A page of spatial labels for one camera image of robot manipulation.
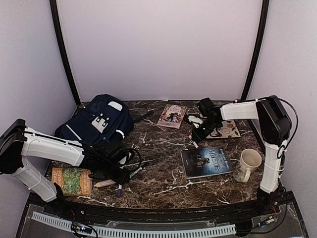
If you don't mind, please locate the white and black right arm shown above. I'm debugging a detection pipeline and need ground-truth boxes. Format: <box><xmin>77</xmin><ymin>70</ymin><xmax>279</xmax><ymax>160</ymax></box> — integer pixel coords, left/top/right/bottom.
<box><xmin>191</xmin><ymin>95</ymin><xmax>292</xmax><ymax>194</ymax></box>

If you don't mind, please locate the floral patterned notebook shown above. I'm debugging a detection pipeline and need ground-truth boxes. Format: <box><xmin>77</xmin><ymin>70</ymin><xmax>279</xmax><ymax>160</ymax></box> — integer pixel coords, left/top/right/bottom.
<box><xmin>206</xmin><ymin>120</ymin><xmax>241</xmax><ymax>139</ymax></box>

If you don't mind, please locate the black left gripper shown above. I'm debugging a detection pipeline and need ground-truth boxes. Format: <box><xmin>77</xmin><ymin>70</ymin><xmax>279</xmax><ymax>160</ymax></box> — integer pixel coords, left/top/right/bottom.
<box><xmin>99</xmin><ymin>160</ymin><xmax>130</xmax><ymax>185</ymax></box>

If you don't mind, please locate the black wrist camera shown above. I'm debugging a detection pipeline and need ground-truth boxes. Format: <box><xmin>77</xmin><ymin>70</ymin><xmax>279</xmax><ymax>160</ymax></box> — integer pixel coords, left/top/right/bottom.
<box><xmin>197</xmin><ymin>98</ymin><xmax>214</xmax><ymax>117</ymax></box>
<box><xmin>106</xmin><ymin>144</ymin><xmax>129</xmax><ymax>166</ymax></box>

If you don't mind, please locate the white marker black cap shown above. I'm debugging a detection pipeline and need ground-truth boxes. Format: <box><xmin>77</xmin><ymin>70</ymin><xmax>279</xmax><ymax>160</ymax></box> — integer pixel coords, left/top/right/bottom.
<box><xmin>130</xmin><ymin>162</ymin><xmax>150</xmax><ymax>178</ymax></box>

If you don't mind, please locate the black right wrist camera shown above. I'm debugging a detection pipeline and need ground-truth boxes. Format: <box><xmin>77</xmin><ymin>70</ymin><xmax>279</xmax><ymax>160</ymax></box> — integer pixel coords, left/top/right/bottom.
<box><xmin>197</xmin><ymin>98</ymin><xmax>214</xmax><ymax>117</ymax></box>

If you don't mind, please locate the white marker red cap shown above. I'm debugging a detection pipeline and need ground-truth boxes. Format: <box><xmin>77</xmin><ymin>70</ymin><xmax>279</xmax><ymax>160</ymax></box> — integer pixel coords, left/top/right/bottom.
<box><xmin>188</xmin><ymin>135</ymin><xmax>199</xmax><ymax>149</ymax></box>

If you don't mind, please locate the pink illustrated paperback book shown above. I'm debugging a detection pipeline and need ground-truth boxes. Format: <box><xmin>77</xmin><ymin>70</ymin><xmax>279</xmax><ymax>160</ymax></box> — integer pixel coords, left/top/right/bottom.
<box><xmin>157</xmin><ymin>104</ymin><xmax>187</xmax><ymax>129</ymax></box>

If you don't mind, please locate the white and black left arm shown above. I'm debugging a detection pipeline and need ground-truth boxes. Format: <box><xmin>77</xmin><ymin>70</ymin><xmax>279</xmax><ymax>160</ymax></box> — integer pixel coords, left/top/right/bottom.
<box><xmin>0</xmin><ymin>119</ymin><xmax>131</xmax><ymax>216</ymax></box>

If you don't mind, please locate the green Storey Treehouse book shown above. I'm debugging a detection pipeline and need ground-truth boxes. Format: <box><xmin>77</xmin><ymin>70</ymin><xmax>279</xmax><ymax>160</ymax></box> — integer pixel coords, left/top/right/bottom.
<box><xmin>52</xmin><ymin>168</ymin><xmax>92</xmax><ymax>196</ymax></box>

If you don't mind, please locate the white marker purple cap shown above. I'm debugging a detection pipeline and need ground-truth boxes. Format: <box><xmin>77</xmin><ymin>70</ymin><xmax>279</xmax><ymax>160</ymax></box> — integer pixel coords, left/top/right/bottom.
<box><xmin>117</xmin><ymin>184</ymin><xmax>122</xmax><ymax>197</ymax></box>

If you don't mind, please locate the black right corner frame post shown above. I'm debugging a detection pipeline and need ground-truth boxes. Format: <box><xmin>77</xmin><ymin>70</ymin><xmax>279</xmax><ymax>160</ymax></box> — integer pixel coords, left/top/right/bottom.
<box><xmin>240</xmin><ymin>0</ymin><xmax>269</xmax><ymax>100</ymax></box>

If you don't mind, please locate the black corner frame post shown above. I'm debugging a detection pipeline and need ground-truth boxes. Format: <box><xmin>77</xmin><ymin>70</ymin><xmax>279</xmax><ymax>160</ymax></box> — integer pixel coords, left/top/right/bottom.
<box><xmin>49</xmin><ymin>0</ymin><xmax>81</xmax><ymax>107</ymax></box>
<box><xmin>240</xmin><ymin>0</ymin><xmax>269</xmax><ymax>100</ymax></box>

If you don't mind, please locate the cream ceramic mug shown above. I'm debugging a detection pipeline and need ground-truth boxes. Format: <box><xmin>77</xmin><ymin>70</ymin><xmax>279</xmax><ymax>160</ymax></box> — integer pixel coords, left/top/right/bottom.
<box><xmin>233</xmin><ymin>149</ymin><xmax>262</xmax><ymax>183</ymax></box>

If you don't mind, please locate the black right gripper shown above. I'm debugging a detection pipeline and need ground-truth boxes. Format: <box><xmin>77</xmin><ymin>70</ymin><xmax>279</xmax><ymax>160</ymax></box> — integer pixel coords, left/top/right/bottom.
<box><xmin>191</xmin><ymin>119</ymin><xmax>220</xmax><ymax>142</ymax></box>

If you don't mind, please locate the black left corner frame post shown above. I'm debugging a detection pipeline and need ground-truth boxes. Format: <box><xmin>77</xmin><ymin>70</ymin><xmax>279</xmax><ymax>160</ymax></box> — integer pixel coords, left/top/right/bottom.
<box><xmin>49</xmin><ymin>0</ymin><xmax>81</xmax><ymax>107</ymax></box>

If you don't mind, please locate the dark blue Wuthering Heights book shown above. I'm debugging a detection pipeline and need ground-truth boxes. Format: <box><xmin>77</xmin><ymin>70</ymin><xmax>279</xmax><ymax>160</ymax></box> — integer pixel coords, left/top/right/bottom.
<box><xmin>180</xmin><ymin>146</ymin><xmax>233</xmax><ymax>179</ymax></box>

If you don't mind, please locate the grey slotted cable duct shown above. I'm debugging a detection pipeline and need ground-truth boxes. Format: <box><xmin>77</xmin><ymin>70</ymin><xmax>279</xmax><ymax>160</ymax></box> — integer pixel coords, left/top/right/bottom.
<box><xmin>31</xmin><ymin>212</ymin><xmax>236</xmax><ymax>238</ymax></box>

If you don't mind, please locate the black front table rail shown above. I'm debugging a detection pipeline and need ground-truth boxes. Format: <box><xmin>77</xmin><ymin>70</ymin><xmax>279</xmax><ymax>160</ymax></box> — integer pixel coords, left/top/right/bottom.
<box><xmin>20</xmin><ymin>191</ymin><xmax>299</xmax><ymax>224</ymax></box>

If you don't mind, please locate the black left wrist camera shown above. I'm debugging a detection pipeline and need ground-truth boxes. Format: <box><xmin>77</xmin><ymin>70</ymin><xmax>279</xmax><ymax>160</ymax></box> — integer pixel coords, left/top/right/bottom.
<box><xmin>106</xmin><ymin>144</ymin><xmax>129</xmax><ymax>166</ymax></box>

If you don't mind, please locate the navy blue student backpack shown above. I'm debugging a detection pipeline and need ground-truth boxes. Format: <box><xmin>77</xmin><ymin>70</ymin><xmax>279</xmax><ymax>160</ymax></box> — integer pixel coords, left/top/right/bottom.
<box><xmin>54</xmin><ymin>94</ymin><xmax>154</xmax><ymax>145</ymax></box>

